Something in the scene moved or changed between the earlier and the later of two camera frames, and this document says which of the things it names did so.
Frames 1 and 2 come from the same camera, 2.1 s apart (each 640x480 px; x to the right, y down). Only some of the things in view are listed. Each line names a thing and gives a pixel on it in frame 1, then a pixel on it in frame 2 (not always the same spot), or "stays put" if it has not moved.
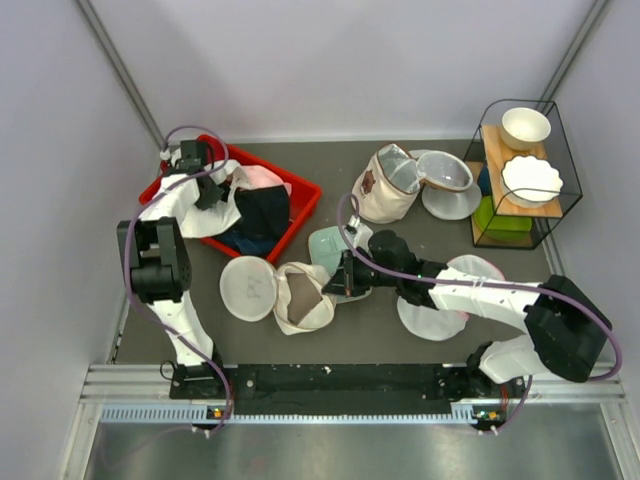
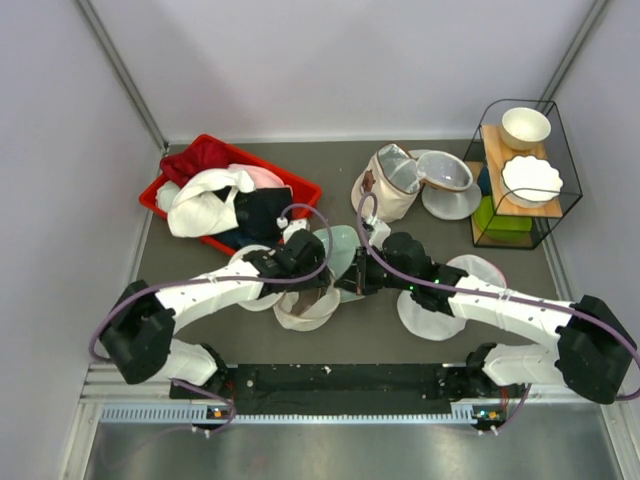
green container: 507,228 stays put
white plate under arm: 436,324 stays put
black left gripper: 212,197 to 319,281
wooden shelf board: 497,153 stays put
